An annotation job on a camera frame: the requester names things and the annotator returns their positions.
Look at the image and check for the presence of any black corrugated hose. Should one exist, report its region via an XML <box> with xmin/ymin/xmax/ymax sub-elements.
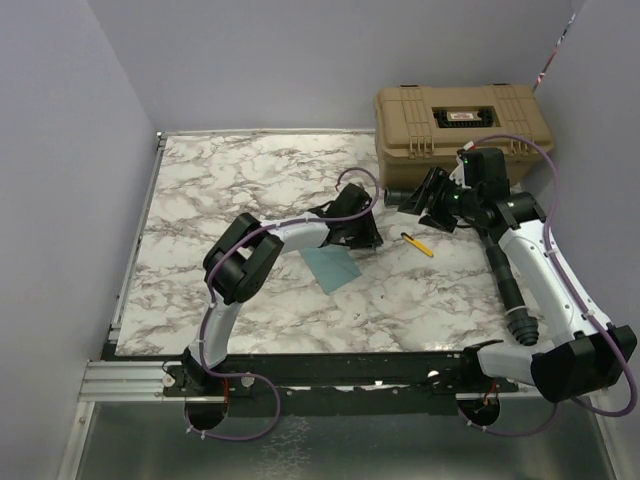
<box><xmin>382</xmin><ymin>186</ymin><xmax>541</xmax><ymax>347</ymax></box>

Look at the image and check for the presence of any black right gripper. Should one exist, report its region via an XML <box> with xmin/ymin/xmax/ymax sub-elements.
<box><xmin>399</xmin><ymin>165</ymin><xmax>481</xmax><ymax>233</ymax></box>

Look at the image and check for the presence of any light blue paper envelope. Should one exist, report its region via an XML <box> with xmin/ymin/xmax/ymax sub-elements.
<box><xmin>300</xmin><ymin>245</ymin><xmax>362</xmax><ymax>295</ymax></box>

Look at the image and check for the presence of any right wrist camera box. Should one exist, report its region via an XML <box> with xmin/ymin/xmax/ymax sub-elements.
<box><xmin>449</xmin><ymin>141</ymin><xmax>475</xmax><ymax>188</ymax></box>

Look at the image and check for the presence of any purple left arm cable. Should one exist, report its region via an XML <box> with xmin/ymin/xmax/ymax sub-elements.
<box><xmin>198</xmin><ymin>167</ymin><xmax>382</xmax><ymax>441</ymax></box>

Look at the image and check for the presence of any aluminium rail frame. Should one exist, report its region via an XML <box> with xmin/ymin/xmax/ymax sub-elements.
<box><xmin>61</xmin><ymin>130</ymin><xmax>618</xmax><ymax>479</ymax></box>

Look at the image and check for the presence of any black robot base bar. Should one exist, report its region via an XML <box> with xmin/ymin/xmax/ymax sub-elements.
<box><xmin>99</xmin><ymin>339</ymin><xmax>532</xmax><ymax>416</ymax></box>

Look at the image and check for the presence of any tan plastic tool case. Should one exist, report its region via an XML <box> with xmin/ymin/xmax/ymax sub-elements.
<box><xmin>374</xmin><ymin>84</ymin><xmax>554</xmax><ymax>190</ymax></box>

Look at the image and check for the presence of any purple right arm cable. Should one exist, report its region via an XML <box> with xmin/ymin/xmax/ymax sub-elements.
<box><xmin>464</xmin><ymin>134</ymin><xmax>633</xmax><ymax>436</ymax></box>

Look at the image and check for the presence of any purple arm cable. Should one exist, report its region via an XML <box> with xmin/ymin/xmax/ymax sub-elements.
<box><xmin>198</xmin><ymin>167</ymin><xmax>382</xmax><ymax>441</ymax></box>
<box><xmin>464</xmin><ymin>134</ymin><xmax>633</xmax><ymax>436</ymax></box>

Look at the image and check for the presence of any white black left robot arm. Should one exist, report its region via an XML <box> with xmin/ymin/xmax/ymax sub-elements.
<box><xmin>181</xmin><ymin>183</ymin><xmax>383</xmax><ymax>395</ymax></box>

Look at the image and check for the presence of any yellow utility knife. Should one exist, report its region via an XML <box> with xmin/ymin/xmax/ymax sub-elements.
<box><xmin>401</xmin><ymin>232</ymin><xmax>434</xmax><ymax>258</ymax></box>

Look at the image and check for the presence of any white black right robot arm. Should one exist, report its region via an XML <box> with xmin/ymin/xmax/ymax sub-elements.
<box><xmin>399</xmin><ymin>146</ymin><xmax>638</xmax><ymax>405</ymax></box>

